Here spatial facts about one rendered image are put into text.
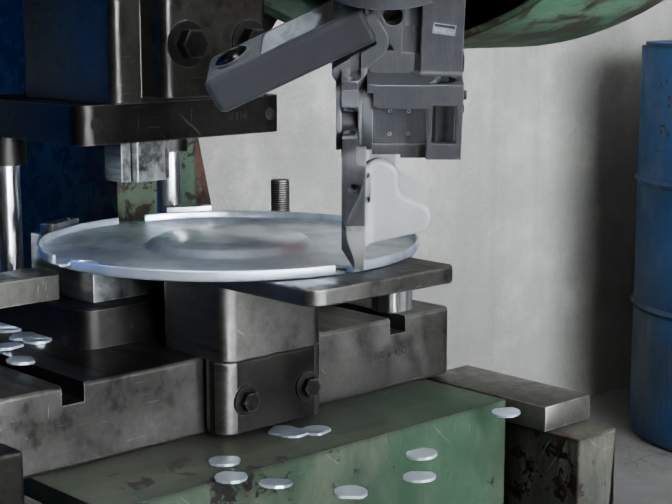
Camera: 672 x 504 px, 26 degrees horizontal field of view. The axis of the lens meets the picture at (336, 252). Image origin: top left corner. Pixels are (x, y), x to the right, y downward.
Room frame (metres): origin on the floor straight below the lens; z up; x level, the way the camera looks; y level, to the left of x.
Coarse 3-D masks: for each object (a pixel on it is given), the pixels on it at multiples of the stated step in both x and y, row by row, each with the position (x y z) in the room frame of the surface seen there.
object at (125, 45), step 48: (48, 0) 1.15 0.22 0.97; (96, 0) 1.10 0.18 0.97; (144, 0) 1.10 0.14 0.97; (192, 0) 1.10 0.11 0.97; (240, 0) 1.13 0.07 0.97; (48, 48) 1.15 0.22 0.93; (96, 48) 1.10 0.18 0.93; (144, 48) 1.10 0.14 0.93; (192, 48) 1.08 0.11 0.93; (48, 96) 1.15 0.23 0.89; (96, 96) 1.10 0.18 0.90; (144, 96) 1.10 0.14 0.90; (192, 96) 1.09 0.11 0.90
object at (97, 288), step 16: (32, 240) 1.17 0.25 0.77; (32, 256) 1.17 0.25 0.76; (64, 272) 1.14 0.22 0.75; (80, 272) 1.12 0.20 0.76; (64, 288) 1.14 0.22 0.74; (80, 288) 1.12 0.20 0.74; (96, 288) 1.11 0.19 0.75; (112, 288) 1.12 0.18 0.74; (128, 288) 1.13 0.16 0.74; (144, 288) 1.14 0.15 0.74; (160, 288) 1.15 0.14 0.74
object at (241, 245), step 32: (96, 224) 1.19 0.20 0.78; (128, 224) 1.21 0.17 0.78; (160, 224) 1.21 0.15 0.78; (192, 224) 1.21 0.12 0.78; (224, 224) 1.21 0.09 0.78; (256, 224) 1.21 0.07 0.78; (288, 224) 1.21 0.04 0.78; (320, 224) 1.21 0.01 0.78; (64, 256) 1.05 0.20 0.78; (96, 256) 1.05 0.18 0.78; (128, 256) 1.05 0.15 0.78; (160, 256) 1.05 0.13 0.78; (192, 256) 1.04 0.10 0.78; (224, 256) 1.04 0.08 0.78; (256, 256) 1.04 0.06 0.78; (288, 256) 1.05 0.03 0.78; (320, 256) 1.05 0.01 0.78; (384, 256) 1.02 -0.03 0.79
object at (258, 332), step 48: (192, 288) 1.06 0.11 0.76; (240, 288) 0.98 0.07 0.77; (288, 288) 0.95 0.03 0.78; (336, 288) 0.94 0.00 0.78; (384, 288) 0.97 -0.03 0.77; (192, 336) 1.06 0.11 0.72; (240, 336) 1.04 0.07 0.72; (288, 336) 1.07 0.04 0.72; (240, 384) 1.04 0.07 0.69; (288, 384) 1.07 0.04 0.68; (240, 432) 1.04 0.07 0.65
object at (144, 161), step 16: (112, 144) 1.18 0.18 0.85; (128, 144) 1.17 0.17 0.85; (144, 144) 1.17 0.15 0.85; (160, 144) 1.18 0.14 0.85; (112, 160) 1.18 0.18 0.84; (128, 160) 1.17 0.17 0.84; (144, 160) 1.17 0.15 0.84; (160, 160) 1.18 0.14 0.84; (112, 176) 1.18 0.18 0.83; (128, 176) 1.17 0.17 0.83; (144, 176) 1.17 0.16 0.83; (160, 176) 1.18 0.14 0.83
